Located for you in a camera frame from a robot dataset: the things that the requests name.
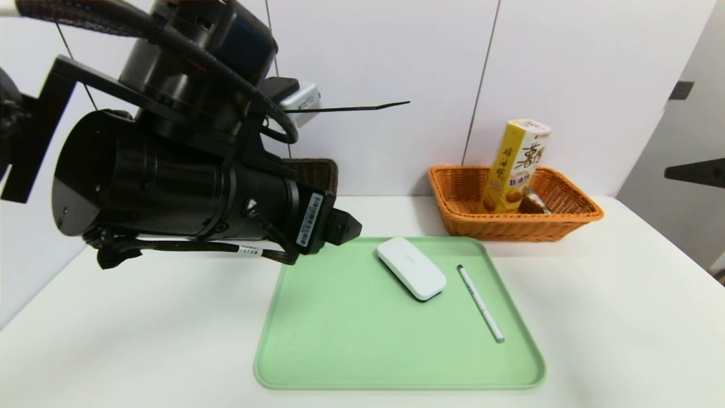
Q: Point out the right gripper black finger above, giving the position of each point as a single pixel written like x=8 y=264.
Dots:
x=702 y=173

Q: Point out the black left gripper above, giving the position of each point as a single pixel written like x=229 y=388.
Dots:
x=313 y=221

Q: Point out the clear chocolate snack packet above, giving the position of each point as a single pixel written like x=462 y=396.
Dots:
x=532 y=204

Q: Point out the yellow hexagonal snack box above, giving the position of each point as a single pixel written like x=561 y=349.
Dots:
x=512 y=164

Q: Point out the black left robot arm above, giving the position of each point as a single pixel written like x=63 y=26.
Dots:
x=141 y=181

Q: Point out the dark brown wicker basket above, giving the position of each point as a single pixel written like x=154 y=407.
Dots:
x=317 y=173

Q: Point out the orange wicker basket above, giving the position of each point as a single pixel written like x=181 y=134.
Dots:
x=510 y=229

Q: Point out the white oblong case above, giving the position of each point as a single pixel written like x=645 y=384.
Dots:
x=410 y=266

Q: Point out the light green plastic tray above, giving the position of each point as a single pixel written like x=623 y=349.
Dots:
x=340 y=340

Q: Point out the thin black zip tie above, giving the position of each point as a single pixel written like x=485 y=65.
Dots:
x=351 y=107

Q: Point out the white stylus pen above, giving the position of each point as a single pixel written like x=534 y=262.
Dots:
x=480 y=303

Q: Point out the dark wall fixture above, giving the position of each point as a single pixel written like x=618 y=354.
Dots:
x=679 y=92

